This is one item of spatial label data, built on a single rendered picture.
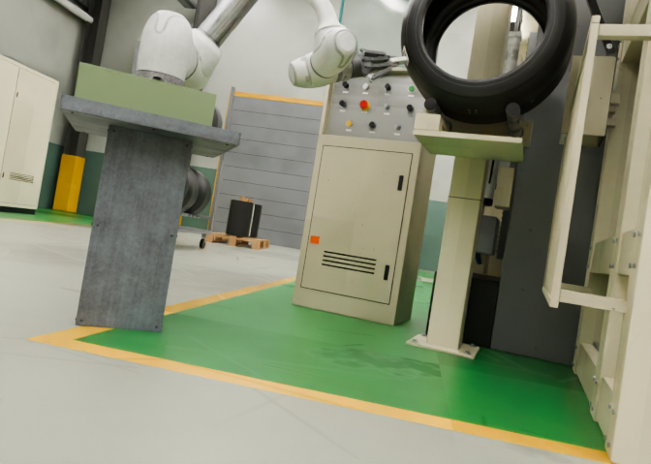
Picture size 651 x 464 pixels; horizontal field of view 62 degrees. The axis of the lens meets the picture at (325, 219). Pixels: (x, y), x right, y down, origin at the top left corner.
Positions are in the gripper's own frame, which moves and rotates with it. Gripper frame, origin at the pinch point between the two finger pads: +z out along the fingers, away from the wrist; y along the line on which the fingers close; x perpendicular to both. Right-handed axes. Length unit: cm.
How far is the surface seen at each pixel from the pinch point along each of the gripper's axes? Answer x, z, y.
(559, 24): 34, 40, 13
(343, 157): -88, 14, 0
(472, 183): -26, 32, 44
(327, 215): -100, 1, 25
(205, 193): -424, 20, -111
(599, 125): 12, 64, 43
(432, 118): -0.8, 5.5, 23.5
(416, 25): 6.0, 9.0, -9.7
